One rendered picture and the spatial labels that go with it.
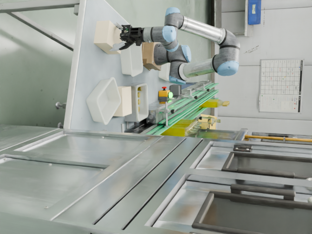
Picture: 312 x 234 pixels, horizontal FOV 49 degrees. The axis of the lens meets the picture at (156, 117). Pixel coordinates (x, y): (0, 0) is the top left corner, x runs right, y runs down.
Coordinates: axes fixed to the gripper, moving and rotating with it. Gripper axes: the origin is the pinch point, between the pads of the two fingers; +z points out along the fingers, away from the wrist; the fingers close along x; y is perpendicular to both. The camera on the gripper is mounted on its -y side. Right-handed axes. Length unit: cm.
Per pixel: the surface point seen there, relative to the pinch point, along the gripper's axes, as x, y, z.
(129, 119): 37, -38, 2
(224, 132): 29, -135, -41
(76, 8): -9.7, 15.3, 13.5
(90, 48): 9.3, 9.9, 5.3
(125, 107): 32.6, -21.5, -2.3
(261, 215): 73, 71, -84
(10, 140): 61, 46, 11
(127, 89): 22.1, -22.3, -2.3
